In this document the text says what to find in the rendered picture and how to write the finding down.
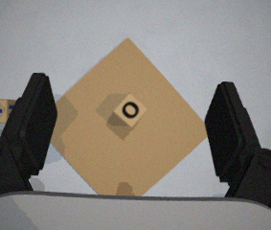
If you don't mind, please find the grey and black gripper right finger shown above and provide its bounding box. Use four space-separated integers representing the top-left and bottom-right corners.
205 81 271 208

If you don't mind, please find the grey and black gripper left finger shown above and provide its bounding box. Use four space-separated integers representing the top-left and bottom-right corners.
0 73 57 195

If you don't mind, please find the tan square mat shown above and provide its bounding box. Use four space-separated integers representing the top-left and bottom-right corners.
51 37 208 196

